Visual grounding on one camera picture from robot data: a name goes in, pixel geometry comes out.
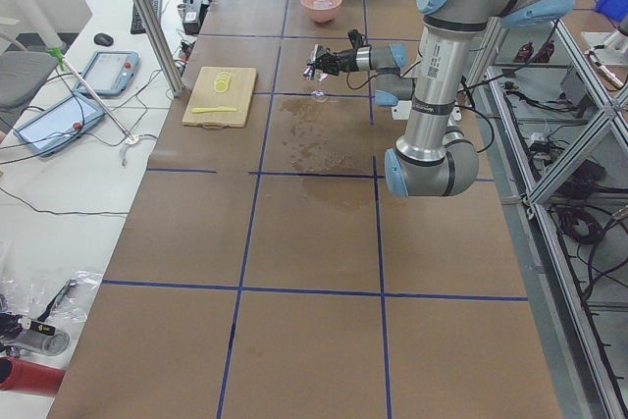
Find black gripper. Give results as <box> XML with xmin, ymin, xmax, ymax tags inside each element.
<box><xmin>306</xmin><ymin>46</ymin><xmax>357</xmax><ymax>76</ymax></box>

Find steel double jigger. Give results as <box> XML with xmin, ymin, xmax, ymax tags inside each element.
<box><xmin>302</xmin><ymin>44</ymin><xmax>325</xmax><ymax>81</ymax></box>

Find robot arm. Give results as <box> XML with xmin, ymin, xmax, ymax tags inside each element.
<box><xmin>303</xmin><ymin>0</ymin><xmax>576</xmax><ymax>197</ymax></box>

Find clear wine glass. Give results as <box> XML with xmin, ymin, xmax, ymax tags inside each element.
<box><xmin>310</xmin><ymin>71</ymin><xmax>328</xmax><ymax>102</ymax></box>

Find clear ice cubes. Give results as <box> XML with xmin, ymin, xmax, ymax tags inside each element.
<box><xmin>312</xmin><ymin>0</ymin><xmax>334</xmax><ymax>10</ymax></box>

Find pink bowl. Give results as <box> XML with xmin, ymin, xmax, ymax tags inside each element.
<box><xmin>300</xmin><ymin>0</ymin><xmax>342</xmax><ymax>24</ymax></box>

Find bamboo cutting board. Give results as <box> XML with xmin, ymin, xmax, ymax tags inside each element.
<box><xmin>182</xmin><ymin>67</ymin><xmax>257</xmax><ymax>129</ymax></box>

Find yellow plastic knife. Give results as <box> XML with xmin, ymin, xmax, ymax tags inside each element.
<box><xmin>191</xmin><ymin>106</ymin><xmax>238</xmax><ymax>114</ymax></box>

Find black box device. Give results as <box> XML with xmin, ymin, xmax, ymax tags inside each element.
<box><xmin>182</xmin><ymin>0</ymin><xmax>210</xmax><ymax>35</ymax></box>

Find black keyboard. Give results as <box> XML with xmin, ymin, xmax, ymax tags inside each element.
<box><xmin>130</xmin><ymin>0</ymin><xmax>163</xmax><ymax>35</ymax></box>

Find metal grabber stick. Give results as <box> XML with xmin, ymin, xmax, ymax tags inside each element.
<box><xmin>48</xmin><ymin>47</ymin><xmax>140</xmax><ymax>145</ymax></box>

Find blue teach pendant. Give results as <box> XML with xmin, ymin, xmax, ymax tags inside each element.
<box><xmin>13</xmin><ymin>94</ymin><xmax>105</xmax><ymax>157</ymax></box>
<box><xmin>80</xmin><ymin>51</ymin><xmax>139</xmax><ymax>97</ymax></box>

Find black computer mouse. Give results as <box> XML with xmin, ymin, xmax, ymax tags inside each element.
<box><xmin>93</xmin><ymin>32</ymin><xmax>114</xmax><ymax>47</ymax></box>

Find grey office chair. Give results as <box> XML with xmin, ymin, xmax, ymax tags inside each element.
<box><xmin>1</xmin><ymin>51</ymin><xmax>57</xmax><ymax>110</ymax></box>

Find plastic bag with parts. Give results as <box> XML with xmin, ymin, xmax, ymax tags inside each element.
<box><xmin>1</xmin><ymin>240</ymin><xmax>103</xmax><ymax>358</ymax></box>

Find red cylinder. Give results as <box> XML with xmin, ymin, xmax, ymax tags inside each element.
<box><xmin>1</xmin><ymin>357</ymin><xmax>65</xmax><ymax>397</ymax></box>

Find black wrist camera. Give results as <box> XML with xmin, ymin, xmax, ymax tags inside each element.
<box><xmin>347</xmin><ymin>28</ymin><xmax>366</xmax><ymax>50</ymax></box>

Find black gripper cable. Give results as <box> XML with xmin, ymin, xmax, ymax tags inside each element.
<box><xmin>342</xmin><ymin>65</ymin><xmax>389</xmax><ymax>91</ymax></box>

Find aluminium frame post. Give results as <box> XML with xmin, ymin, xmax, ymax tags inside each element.
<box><xmin>132</xmin><ymin>0</ymin><xmax>184</xmax><ymax>97</ymax></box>

